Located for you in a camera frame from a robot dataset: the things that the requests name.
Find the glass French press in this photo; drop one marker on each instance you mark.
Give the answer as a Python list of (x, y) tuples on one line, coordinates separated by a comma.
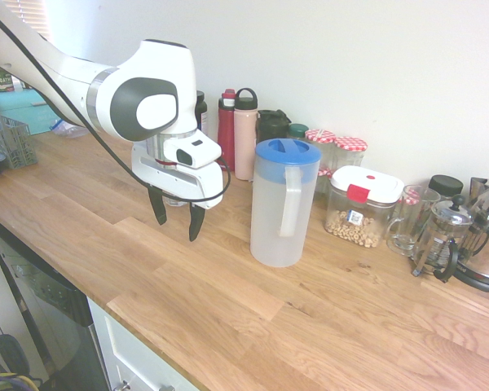
[(440, 240)]

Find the black protein powder tub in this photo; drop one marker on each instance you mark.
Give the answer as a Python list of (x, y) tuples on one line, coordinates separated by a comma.
[(201, 110)]

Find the window blinds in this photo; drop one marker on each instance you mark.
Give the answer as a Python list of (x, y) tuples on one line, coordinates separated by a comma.
[(38, 20)]

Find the white cabinet drawer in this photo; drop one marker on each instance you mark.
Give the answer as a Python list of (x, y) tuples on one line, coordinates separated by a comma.
[(138, 358)]

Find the clear zip bag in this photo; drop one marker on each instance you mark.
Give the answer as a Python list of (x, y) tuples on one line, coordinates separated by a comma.
[(67, 130)]

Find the metal drawer knob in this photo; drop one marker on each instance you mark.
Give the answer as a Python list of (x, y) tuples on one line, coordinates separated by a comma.
[(124, 386)]

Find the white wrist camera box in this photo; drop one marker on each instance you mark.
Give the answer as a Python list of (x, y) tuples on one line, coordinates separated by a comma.
[(199, 148)]

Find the small jar green lid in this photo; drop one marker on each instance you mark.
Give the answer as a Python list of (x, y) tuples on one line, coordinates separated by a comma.
[(298, 130)]

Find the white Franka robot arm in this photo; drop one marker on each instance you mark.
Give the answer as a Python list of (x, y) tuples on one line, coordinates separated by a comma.
[(155, 61)]

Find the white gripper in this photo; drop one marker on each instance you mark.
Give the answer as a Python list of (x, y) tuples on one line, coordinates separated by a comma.
[(175, 183)]

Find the dark green shaker bottle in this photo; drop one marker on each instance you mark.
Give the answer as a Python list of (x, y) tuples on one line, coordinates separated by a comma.
[(271, 128)]

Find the clear glass mug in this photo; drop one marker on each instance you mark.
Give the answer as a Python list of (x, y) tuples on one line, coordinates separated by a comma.
[(411, 228)]

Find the teal bread box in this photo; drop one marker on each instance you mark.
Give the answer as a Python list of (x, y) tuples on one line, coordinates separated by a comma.
[(16, 114)]

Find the glass jar red checkered lid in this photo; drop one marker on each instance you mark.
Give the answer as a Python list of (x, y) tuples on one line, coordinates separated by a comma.
[(321, 138), (350, 148), (325, 181), (411, 199)]

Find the red water bottle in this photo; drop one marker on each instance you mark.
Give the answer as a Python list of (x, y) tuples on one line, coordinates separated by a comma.
[(226, 134)]

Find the jar with black lid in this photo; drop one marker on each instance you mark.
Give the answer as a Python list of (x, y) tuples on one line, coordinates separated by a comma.
[(446, 185)]

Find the cereal container white lid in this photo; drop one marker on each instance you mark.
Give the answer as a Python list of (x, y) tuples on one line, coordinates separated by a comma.
[(366, 183)]

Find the stainless dishwasher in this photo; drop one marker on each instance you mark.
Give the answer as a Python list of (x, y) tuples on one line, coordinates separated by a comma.
[(45, 305)]

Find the pink water bottle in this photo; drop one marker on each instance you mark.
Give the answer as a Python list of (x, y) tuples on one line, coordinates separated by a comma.
[(244, 138)]

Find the translucent pitcher blue lid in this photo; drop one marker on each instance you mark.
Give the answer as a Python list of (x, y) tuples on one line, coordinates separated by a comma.
[(269, 228)]

